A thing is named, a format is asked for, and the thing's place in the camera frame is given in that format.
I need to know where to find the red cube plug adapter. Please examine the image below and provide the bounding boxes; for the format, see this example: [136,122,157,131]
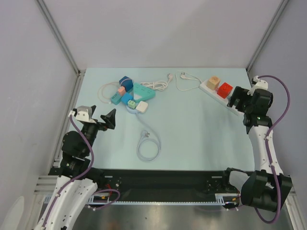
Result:
[217,82,233,99]

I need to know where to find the beige cube plug adapter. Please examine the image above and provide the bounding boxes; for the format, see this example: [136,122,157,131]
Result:
[206,76,220,91]

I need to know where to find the green small plug adapter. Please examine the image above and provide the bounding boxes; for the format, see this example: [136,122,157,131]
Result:
[127,100,136,109]

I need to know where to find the light blue cube adapter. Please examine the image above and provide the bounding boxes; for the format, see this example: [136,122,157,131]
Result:
[121,93,133,105]

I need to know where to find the white multicolour power strip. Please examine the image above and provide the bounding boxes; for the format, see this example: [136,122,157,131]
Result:
[199,80,243,116]

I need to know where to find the teal triangular power strip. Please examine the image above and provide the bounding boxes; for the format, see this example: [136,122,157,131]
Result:
[128,82,155,103]

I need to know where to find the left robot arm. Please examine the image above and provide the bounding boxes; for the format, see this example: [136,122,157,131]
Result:
[35,105,120,230]

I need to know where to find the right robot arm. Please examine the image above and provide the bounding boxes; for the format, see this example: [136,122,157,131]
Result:
[221,86,292,212]

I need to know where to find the pink small plug adapter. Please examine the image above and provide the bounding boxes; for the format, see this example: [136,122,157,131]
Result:
[118,86,126,96]

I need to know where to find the white square charger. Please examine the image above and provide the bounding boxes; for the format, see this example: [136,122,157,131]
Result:
[136,101,148,113]

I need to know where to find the dark blue cube adapter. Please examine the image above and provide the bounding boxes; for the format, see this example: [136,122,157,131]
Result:
[119,76,133,92]

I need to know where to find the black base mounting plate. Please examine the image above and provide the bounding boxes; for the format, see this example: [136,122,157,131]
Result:
[95,169,238,203]

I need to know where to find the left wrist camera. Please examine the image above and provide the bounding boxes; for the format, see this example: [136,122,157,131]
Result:
[68,106,93,123]

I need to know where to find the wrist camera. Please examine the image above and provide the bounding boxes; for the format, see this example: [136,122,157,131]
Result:
[251,76,268,90]
[68,106,93,123]

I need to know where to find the pink thin usb cable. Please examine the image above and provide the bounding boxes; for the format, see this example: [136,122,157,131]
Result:
[97,81,120,104]

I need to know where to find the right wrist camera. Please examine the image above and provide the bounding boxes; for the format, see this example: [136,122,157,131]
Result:
[251,76,268,90]

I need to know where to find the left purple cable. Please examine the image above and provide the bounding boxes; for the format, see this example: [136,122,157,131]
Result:
[40,116,120,228]

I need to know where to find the light blue power cord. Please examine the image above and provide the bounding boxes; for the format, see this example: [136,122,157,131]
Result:
[127,107,161,162]

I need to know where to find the white power strip cord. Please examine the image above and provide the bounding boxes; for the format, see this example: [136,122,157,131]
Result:
[175,70,202,92]

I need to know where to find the white coiled power cord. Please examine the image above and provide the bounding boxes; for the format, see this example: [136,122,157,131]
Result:
[140,73,175,92]

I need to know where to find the white slotted cable duct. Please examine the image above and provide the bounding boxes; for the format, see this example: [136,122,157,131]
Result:
[44,193,240,207]

